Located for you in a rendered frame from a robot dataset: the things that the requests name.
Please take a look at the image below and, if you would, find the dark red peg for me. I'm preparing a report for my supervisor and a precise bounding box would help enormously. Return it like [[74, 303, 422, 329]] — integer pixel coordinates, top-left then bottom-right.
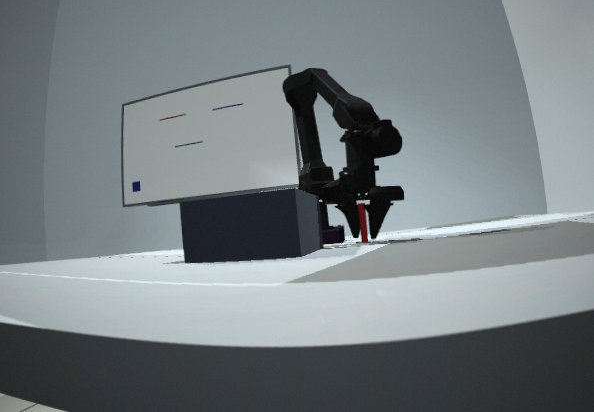
[[358, 203, 368, 243]]

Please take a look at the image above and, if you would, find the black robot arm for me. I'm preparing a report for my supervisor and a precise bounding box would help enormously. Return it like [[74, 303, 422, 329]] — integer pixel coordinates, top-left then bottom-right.
[[282, 68, 402, 231]]

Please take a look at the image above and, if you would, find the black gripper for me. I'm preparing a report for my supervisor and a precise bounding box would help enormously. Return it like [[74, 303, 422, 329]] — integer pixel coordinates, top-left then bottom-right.
[[326, 160, 404, 240]]

